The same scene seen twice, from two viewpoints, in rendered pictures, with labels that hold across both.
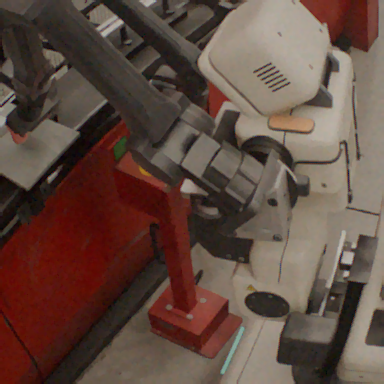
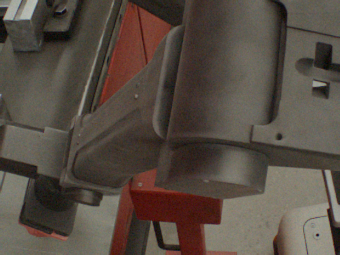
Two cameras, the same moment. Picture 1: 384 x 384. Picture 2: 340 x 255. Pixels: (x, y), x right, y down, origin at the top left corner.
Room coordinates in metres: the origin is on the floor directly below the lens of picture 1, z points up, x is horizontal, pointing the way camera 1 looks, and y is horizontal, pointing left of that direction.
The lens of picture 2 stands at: (0.56, 0.34, 1.81)
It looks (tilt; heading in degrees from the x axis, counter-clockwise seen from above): 55 degrees down; 337
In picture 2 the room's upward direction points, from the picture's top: 8 degrees counter-clockwise
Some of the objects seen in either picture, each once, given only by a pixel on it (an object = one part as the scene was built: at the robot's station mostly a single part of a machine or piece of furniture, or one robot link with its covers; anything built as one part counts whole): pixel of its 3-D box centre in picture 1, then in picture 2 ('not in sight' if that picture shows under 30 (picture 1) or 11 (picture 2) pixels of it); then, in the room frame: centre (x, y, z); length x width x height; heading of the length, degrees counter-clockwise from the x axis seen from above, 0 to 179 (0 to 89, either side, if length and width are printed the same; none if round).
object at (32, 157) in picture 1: (16, 142); (24, 227); (1.05, 0.37, 1.00); 0.26 x 0.18 x 0.01; 51
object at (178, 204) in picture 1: (164, 160); (181, 153); (1.18, 0.06, 0.75); 0.20 x 0.16 x 0.18; 143
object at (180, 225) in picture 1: (177, 254); (192, 236); (1.18, 0.06, 0.39); 0.05 x 0.05 x 0.54; 53
